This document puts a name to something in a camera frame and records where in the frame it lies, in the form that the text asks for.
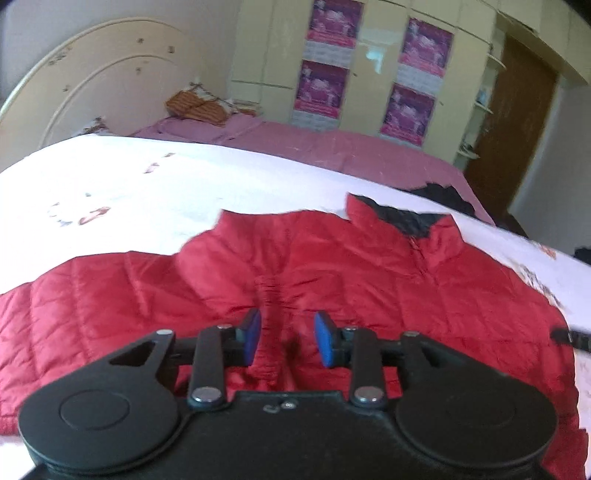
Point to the upper right pink poster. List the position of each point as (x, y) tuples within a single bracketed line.
[(424, 57)]

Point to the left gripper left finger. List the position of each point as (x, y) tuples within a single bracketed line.
[(215, 349)]

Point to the brown wooden door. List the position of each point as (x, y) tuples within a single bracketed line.
[(520, 103)]

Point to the orange striped folded cloth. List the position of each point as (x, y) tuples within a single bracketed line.
[(197, 103)]

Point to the corner wall shelves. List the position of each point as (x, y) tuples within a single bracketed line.
[(482, 109)]

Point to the black garment on bed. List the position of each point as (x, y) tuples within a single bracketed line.
[(445, 195)]

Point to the cream arched headboard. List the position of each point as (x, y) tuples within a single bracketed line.
[(119, 73)]

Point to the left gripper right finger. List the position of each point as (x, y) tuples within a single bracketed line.
[(357, 349)]

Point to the upper left pink poster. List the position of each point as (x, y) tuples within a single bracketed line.
[(332, 31)]

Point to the red quilted puffer jacket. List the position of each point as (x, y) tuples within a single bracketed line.
[(364, 269)]

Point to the pink poster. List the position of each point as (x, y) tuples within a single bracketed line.
[(407, 116), (318, 99), (424, 57), (332, 31)]

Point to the lower left pink poster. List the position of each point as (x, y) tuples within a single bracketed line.
[(318, 99)]

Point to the pink bed sheet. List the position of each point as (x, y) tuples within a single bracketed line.
[(353, 154)]

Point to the lower right pink poster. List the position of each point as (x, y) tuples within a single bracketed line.
[(407, 116)]

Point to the white floral bed quilt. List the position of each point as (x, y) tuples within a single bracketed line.
[(93, 195)]

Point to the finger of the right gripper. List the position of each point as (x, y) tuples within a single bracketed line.
[(578, 340)]

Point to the cream wardrobe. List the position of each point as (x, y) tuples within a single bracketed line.
[(269, 50)]

